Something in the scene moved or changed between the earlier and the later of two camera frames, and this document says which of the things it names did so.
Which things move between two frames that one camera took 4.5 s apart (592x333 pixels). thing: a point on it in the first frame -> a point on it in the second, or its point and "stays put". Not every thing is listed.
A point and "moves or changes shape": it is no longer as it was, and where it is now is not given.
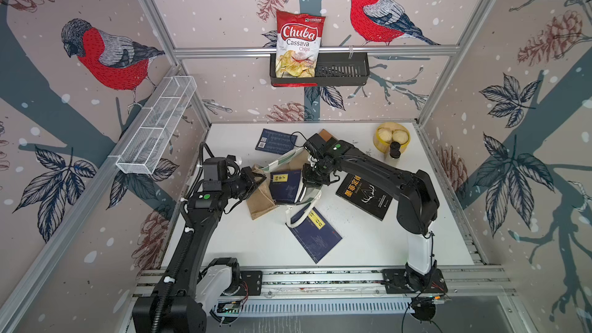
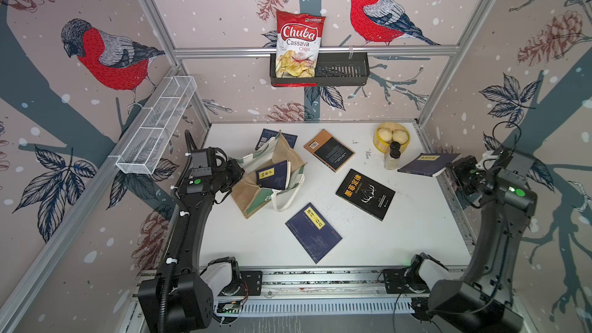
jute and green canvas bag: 261,200 moves or changes shape
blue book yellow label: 284,186 -> 429,164
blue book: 301,191 -> 274,176
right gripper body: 315,176 -> 466,173
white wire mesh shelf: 159,121 stays put
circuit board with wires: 229,306 stays put
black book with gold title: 365,195 stays put
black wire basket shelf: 335,71 stays put
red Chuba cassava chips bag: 298,40 stays put
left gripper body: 243,185 -> 228,175
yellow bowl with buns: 391,132 stays put
